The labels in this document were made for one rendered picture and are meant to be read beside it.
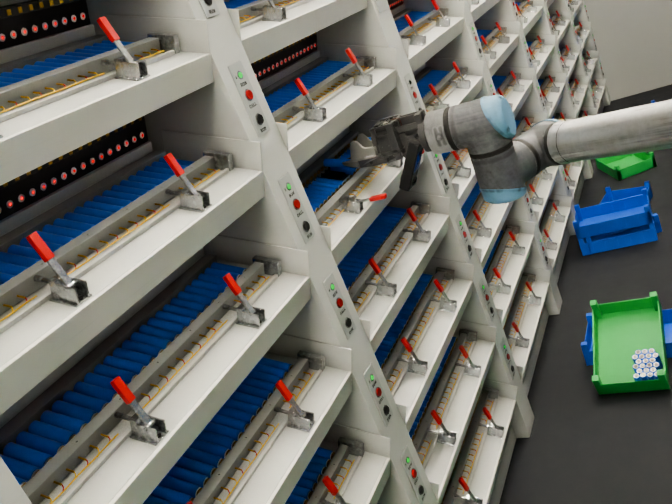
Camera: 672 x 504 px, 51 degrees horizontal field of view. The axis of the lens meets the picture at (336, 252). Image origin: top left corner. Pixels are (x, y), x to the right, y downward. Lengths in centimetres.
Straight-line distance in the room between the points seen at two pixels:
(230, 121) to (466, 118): 50
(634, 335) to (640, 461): 49
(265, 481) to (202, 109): 60
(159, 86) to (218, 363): 40
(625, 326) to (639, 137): 113
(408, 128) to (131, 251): 73
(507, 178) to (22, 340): 98
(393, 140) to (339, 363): 49
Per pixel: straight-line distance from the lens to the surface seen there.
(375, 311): 145
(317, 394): 125
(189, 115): 120
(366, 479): 136
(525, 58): 315
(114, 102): 96
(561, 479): 206
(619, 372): 233
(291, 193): 121
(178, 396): 98
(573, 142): 147
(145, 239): 98
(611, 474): 204
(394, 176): 161
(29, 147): 86
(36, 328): 83
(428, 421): 172
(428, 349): 166
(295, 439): 117
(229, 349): 105
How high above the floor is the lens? 134
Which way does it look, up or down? 18 degrees down
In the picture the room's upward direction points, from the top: 23 degrees counter-clockwise
